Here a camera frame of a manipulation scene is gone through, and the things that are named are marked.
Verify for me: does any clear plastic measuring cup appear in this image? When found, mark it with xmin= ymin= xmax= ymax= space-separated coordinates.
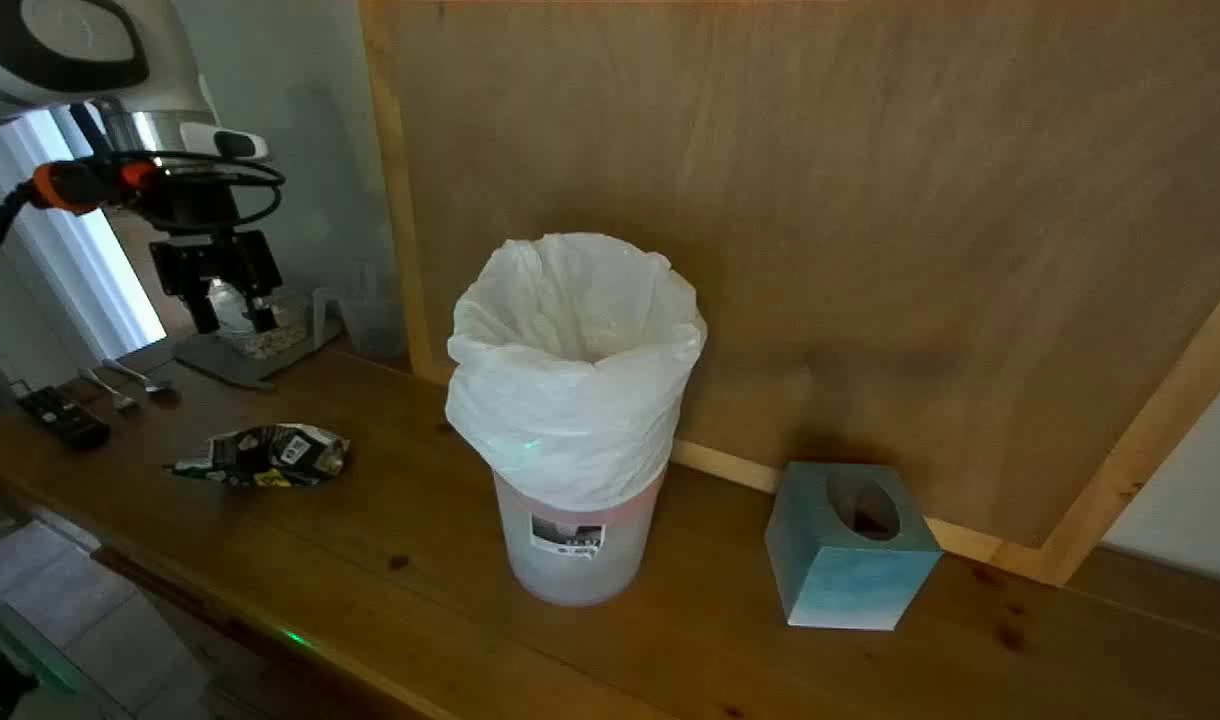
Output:
xmin=316 ymin=281 xmax=410 ymax=365

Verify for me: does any black snack packet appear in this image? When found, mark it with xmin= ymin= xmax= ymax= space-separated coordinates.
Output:
xmin=164 ymin=420 xmax=355 ymax=497

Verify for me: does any blue tissue box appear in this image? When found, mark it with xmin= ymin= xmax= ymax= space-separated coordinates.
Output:
xmin=759 ymin=459 xmax=949 ymax=635

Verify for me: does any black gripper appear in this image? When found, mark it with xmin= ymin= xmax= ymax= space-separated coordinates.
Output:
xmin=148 ymin=228 xmax=287 ymax=341

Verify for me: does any white plastic bin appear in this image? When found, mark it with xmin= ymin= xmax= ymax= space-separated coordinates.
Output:
xmin=489 ymin=457 xmax=669 ymax=614

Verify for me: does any black remote control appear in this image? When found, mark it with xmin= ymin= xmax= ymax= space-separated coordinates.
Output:
xmin=14 ymin=386 xmax=115 ymax=457

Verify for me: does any framed plywood board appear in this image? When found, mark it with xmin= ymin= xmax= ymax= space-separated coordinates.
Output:
xmin=355 ymin=0 xmax=1220 ymax=589

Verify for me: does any metal fork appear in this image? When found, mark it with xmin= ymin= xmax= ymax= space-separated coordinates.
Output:
xmin=77 ymin=365 xmax=144 ymax=416

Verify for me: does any grey tray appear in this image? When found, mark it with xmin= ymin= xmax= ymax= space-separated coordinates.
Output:
xmin=172 ymin=311 xmax=346 ymax=394

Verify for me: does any white plastic bin liner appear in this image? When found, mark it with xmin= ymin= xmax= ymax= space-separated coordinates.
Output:
xmin=439 ymin=228 xmax=711 ymax=515

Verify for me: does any metal spoon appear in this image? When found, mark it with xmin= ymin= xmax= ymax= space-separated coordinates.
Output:
xmin=108 ymin=356 xmax=180 ymax=403

